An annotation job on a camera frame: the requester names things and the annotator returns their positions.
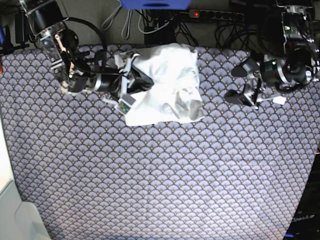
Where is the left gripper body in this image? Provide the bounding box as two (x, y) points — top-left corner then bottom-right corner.
(241, 57), (287, 111)

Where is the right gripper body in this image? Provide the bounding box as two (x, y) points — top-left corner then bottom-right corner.
(93, 53), (140, 116)

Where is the white T-shirt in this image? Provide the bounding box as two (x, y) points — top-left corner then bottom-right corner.
(114, 43), (205, 127)

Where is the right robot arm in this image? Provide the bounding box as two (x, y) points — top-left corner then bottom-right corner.
(19, 0), (154, 115)

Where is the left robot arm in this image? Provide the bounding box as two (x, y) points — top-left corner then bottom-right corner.
(224, 0), (320, 110)

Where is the blue box overhead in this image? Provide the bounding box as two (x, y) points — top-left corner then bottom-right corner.
(121, 0), (191, 10)

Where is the black power strip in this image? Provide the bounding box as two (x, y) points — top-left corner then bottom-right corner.
(187, 9), (245, 22)

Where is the fan-patterned table cloth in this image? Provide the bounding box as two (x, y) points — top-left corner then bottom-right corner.
(0, 47), (320, 240)

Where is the black device at right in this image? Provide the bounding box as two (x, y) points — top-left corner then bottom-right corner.
(284, 154), (320, 240)

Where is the white plastic bin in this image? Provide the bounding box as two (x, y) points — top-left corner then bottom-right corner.
(0, 180), (50, 240)

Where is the grey looped cable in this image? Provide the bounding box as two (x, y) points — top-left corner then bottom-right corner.
(121, 9), (133, 40)

